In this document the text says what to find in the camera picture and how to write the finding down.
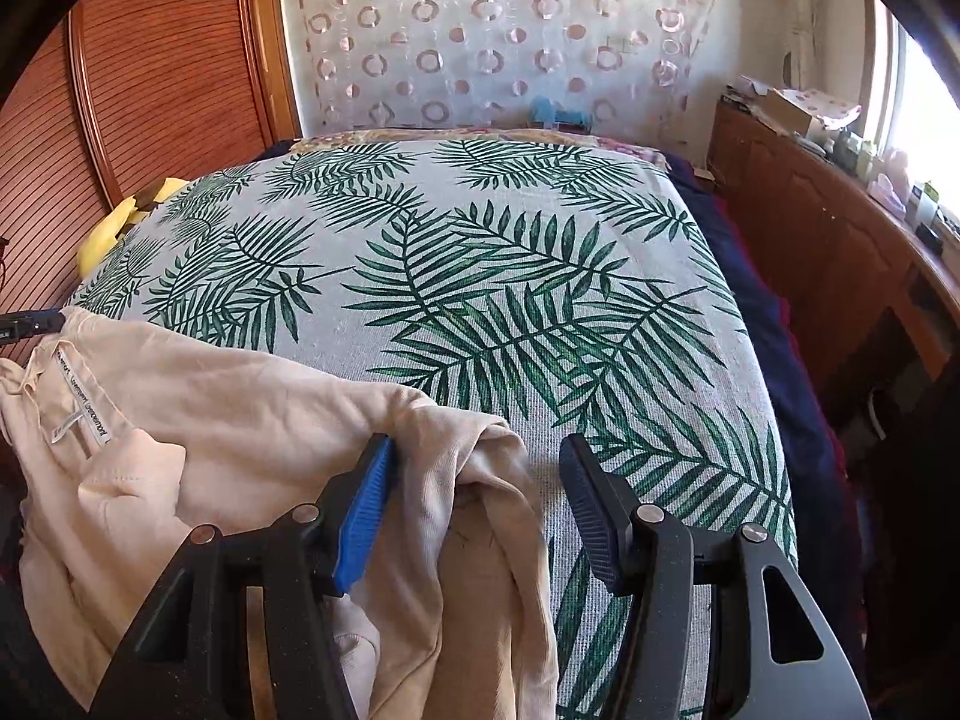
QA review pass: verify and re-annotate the floral quilt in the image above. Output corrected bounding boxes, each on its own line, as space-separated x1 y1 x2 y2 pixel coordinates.
289 127 668 166

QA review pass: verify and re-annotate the beige printed T-shirt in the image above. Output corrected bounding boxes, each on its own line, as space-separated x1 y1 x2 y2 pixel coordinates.
0 305 560 720

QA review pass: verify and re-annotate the cardboard box with cloth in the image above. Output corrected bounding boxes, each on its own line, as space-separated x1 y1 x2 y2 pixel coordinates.
780 86 863 143

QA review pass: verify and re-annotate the blue toy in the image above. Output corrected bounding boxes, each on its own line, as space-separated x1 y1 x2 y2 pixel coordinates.
525 95 593 132

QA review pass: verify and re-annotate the wooden framed window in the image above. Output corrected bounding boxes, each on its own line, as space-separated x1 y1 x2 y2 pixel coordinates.
862 0 960 226

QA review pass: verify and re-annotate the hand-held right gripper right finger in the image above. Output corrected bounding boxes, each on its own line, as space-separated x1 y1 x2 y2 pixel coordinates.
559 433 875 720

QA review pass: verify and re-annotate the white bottle with green cap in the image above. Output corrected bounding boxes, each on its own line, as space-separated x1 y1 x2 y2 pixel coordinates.
906 181 942 226

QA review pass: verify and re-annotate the palm leaf print blanket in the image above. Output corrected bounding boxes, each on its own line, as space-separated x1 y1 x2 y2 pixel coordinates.
67 136 800 720

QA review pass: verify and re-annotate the wooden sideboard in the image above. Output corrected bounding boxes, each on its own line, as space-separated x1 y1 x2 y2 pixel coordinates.
709 97 960 406

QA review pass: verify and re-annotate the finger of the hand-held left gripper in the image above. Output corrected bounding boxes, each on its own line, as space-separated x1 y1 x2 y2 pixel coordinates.
0 306 67 342

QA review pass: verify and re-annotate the circle pattern sheer curtain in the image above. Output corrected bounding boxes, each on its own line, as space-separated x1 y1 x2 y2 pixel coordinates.
289 0 717 128

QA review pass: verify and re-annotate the wooden louvered wardrobe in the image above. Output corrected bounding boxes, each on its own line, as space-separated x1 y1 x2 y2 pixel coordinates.
0 0 301 331

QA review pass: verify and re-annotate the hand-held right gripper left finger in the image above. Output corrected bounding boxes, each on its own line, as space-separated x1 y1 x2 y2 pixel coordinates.
90 433 398 720

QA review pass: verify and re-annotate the yellow plush toy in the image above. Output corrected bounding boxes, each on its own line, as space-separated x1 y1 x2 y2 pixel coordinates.
77 177 188 276

